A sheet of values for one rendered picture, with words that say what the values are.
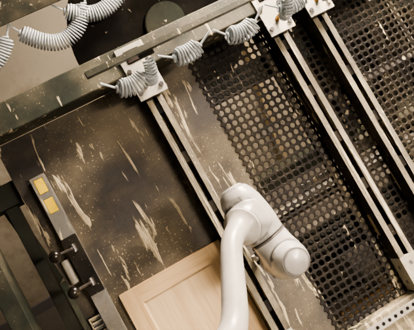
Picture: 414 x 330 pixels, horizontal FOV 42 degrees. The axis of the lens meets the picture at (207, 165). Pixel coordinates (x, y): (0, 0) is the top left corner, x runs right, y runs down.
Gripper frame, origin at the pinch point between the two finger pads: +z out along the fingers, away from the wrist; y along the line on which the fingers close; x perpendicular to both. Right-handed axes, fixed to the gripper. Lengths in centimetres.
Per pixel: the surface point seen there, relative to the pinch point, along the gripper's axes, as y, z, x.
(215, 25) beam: 74, -1, -25
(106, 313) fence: 8, 4, 50
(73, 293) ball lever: 19, -8, 55
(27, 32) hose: 114, 33, 30
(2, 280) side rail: 32, 3, 73
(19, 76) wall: 150, 169, 46
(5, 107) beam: 80, -2, 48
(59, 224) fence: 40, 4, 50
